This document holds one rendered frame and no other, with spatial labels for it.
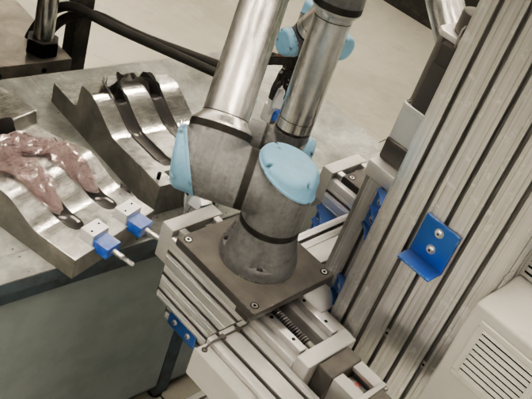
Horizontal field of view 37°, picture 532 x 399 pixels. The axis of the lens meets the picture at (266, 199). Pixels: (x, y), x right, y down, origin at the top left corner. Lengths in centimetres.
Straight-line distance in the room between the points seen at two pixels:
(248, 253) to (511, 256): 45
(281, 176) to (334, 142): 108
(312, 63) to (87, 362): 106
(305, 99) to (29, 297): 76
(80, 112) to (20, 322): 56
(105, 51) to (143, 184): 234
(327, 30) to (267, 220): 37
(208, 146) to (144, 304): 84
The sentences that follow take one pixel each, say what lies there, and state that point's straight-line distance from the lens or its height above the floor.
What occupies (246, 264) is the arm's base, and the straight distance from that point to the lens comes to 146.
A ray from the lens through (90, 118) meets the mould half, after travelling 208.
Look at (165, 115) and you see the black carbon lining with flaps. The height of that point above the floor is 89.
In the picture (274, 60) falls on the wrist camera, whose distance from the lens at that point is 234.
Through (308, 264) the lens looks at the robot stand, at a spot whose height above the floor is 104.
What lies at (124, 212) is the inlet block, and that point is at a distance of 179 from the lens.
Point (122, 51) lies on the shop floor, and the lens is 424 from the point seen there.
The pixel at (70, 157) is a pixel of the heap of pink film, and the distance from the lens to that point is 186.
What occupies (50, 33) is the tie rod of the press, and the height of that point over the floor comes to 86.
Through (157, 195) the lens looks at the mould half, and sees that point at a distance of 189.
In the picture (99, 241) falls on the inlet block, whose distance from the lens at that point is 172.
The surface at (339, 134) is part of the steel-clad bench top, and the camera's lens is 248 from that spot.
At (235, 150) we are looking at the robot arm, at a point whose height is 126.
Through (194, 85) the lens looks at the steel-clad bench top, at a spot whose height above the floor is 80.
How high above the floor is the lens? 201
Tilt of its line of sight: 35 degrees down
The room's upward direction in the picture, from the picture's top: 20 degrees clockwise
